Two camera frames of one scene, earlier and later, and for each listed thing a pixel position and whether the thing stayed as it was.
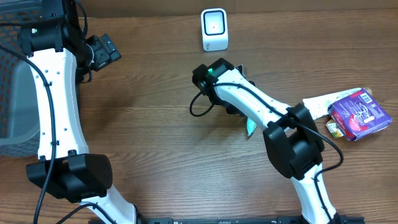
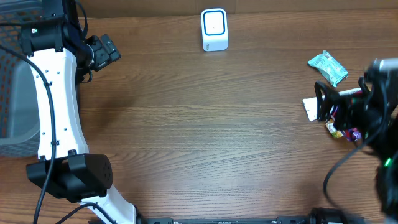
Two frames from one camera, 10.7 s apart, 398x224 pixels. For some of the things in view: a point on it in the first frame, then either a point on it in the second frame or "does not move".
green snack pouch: (335, 130) does not move
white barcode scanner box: (214, 29) does not move
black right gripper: (236, 110) → (346, 104)
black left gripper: (105, 53) does not move
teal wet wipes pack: (251, 126) → (331, 68)
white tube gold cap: (318, 106) does not move
